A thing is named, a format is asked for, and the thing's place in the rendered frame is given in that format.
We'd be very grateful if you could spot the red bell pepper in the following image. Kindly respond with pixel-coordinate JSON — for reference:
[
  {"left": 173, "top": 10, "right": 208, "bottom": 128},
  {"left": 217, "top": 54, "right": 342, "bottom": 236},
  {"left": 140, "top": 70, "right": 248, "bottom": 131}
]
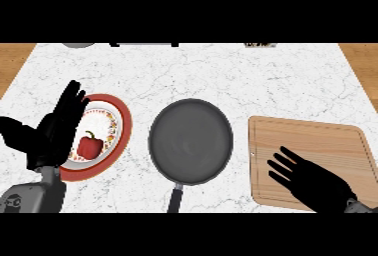
[{"left": 75, "top": 130, "right": 105, "bottom": 161}]

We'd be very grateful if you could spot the wooden cutting board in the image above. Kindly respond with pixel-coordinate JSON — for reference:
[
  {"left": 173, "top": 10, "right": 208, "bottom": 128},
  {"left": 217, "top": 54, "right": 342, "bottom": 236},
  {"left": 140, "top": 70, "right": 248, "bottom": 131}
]
[{"left": 246, "top": 115, "right": 378, "bottom": 213}]

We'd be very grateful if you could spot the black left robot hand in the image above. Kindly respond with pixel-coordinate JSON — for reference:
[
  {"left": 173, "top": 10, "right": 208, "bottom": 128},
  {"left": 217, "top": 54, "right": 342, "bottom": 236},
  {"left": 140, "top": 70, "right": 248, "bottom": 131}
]
[{"left": 0, "top": 79, "right": 91, "bottom": 173}]

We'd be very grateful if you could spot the white patterned plate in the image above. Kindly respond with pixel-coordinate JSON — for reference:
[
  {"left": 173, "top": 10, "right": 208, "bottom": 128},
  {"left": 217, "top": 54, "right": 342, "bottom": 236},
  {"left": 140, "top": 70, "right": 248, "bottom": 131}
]
[{"left": 62, "top": 100, "right": 122, "bottom": 164}]

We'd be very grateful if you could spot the grey round object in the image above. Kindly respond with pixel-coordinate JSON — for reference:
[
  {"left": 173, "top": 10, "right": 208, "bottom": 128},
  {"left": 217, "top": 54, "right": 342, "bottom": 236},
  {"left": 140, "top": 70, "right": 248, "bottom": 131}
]
[{"left": 60, "top": 42, "right": 97, "bottom": 49}]

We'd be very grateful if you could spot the pale appliance with dark feet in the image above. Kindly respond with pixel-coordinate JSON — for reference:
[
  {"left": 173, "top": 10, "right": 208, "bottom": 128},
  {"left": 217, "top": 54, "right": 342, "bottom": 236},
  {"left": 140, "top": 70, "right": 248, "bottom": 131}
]
[{"left": 108, "top": 42, "right": 181, "bottom": 48}]

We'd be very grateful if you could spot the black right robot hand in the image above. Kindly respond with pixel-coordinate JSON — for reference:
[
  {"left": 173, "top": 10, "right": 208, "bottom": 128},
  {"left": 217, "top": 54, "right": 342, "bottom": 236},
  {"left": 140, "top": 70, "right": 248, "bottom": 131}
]
[{"left": 266, "top": 145, "right": 359, "bottom": 214}]

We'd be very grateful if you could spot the dark patterned container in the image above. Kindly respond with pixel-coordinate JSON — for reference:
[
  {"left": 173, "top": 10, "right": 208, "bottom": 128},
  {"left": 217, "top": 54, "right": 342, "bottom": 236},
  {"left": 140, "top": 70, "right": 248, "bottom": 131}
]
[{"left": 243, "top": 42, "right": 277, "bottom": 49}]

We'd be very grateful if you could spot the red round placemat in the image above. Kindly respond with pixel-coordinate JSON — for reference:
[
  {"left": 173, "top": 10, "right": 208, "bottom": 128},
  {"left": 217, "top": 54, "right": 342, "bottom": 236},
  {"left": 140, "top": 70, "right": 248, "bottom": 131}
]
[{"left": 57, "top": 93, "right": 134, "bottom": 183}]

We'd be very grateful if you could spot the dark grey frying pan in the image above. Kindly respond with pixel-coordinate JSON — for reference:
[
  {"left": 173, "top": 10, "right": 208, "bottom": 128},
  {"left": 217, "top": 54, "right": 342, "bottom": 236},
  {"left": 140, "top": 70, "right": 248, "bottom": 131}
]
[{"left": 147, "top": 98, "right": 235, "bottom": 214}]

